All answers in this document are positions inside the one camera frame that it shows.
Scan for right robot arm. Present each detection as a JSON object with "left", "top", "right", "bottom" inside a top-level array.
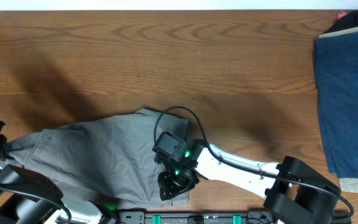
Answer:
[{"left": 152, "top": 131, "right": 341, "bottom": 223}]

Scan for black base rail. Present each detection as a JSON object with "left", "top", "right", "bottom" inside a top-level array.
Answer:
[{"left": 117, "top": 210, "right": 352, "bottom": 224}]

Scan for black garment with pink tag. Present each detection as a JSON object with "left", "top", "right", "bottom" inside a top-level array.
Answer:
[{"left": 324, "top": 11, "right": 358, "bottom": 34}]

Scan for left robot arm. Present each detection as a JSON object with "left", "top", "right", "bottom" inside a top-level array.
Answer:
[{"left": 0, "top": 121, "right": 120, "bottom": 223}]

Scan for grey shorts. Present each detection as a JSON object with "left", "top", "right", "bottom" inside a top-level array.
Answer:
[{"left": 6, "top": 109, "right": 189, "bottom": 209}]

